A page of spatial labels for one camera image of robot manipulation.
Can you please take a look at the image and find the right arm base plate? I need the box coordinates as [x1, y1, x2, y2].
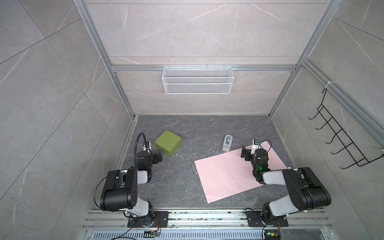
[245, 210, 289, 227]

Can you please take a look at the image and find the pink wrapping paper sheet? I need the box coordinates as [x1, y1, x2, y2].
[194, 141, 288, 204]

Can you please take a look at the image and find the white tape dispenser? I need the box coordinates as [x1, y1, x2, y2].
[222, 135, 233, 152]

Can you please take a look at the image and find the aluminium rail base frame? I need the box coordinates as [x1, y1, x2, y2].
[77, 209, 338, 240]

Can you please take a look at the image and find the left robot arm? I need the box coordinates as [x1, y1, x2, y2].
[100, 151, 163, 222]

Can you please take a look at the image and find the white wire mesh basket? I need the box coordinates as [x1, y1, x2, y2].
[162, 67, 235, 95]

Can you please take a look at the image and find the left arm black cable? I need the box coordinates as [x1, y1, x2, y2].
[133, 132, 148, 169]

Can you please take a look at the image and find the black wire hook rack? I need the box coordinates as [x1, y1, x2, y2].
[309, 88, 384, 170]

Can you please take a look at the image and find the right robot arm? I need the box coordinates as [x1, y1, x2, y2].
[241, 146, 332, 226]

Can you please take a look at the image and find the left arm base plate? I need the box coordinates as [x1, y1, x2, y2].
[127, 211, 170, 229]

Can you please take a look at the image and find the green connector board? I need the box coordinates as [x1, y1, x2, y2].
[264, 230, 281, 240]

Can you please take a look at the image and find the green gift box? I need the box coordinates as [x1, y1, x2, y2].
[155, 130, 182, 156]

